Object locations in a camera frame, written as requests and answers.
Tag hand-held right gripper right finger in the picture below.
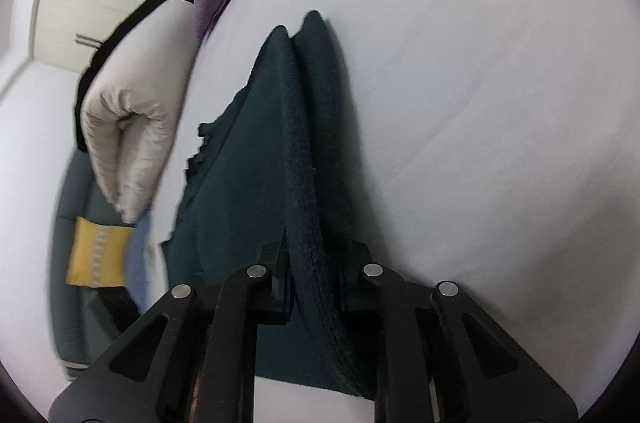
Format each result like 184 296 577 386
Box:
340 240 579 423

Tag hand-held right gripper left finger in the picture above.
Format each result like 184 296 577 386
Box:
49 240 293 423

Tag dark green sweater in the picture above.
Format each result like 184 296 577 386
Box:
159 10 381 401

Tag blue pillow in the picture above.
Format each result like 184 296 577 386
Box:
122 208 166 311

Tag yellow patterned pillow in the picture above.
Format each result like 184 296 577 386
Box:
65 217 137 289

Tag grey upholstered headboard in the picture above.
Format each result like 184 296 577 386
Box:
50 150 151 369

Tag folded beige duvet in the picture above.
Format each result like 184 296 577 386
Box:
80 0 198 225

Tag black wardrobe handle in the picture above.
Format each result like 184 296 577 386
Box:
75 33 110 50

